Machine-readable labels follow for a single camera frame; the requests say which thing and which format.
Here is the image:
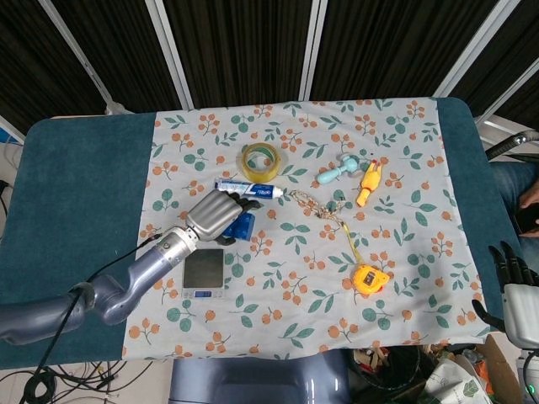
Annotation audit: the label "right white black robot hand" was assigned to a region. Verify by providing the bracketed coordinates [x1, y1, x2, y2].
[471, 240, 539, 350]

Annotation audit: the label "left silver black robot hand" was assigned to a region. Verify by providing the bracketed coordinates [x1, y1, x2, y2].
[184, 189, 262, 247]

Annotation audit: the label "blue building block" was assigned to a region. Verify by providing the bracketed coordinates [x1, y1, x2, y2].
[221, 212, 257, 243]

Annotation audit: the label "silver digital kitchen scale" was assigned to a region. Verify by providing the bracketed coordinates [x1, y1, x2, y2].
[181, 247, 227, 300]

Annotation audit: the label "blue white toothpaste tube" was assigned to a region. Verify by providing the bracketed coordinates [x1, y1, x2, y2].
[213, 178, 286, 199]

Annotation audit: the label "brown cardboard box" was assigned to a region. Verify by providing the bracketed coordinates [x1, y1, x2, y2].
[475, 334, 526, 404]

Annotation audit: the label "yellow packing tape roll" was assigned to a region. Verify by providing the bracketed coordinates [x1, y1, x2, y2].
[241, 141, 282, 183]

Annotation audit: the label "black smartphone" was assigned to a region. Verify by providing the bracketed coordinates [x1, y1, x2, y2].
[514, 205, 539, 235]

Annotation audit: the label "leaf print paper bag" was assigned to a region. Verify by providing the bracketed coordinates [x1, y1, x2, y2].
[423, 359, 494, 404]

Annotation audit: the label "floral print tablecloth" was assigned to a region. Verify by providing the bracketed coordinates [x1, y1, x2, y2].
[121, 98, 492, 361]

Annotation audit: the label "bystander bare hand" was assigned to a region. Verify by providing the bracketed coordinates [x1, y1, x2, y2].
[519, 178, 539, 210]

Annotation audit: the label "teal table cover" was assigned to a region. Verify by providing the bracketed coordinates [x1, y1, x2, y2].
[0, 97, 526, 371]

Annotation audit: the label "person leg in jeans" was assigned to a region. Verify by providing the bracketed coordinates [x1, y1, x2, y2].
[488, 162, 539, 239]

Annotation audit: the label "yellow tape measure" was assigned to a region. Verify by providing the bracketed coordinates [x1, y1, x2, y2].
[340, 221, 391, 295]

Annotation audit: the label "black waste bin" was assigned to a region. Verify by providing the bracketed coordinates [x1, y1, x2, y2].
[349, 347, 422, 404]

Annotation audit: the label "yellow rubber chicken toy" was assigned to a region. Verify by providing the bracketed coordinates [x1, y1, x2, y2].
[355, 158, 387, 208]

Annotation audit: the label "black metal chair armrest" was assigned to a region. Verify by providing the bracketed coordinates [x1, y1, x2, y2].
[486, 129, 539, 161]

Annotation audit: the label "black pleated partition panel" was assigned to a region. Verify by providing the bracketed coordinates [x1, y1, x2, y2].
[162, 0, 315, 109]
[0, 0, 106, 134]
[311, 0, 502, 102]
[54, 0, 182, 114]
[448, 0, 539, 117]

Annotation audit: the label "blue grey robot torso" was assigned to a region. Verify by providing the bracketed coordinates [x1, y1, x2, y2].
[169, 348, 351, 404]

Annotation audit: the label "braided rope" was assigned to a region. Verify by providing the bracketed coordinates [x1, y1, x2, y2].
[290, 189, 353, 221]

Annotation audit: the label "white partition frame post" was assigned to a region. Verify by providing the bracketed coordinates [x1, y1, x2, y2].
[145, 0, 195, 109]
[432, 0, 517, 98]
[40, 0, 131, 115]
[473, 54, 539, 127]
[299, 0, 329, 102]
[0, 114, 26, 144]

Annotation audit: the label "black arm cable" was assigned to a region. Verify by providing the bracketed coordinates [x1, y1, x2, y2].
[23, 233, 165, 404]

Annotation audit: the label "black floor cables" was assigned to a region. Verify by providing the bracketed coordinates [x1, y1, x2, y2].
[0, 359, 169, 404]

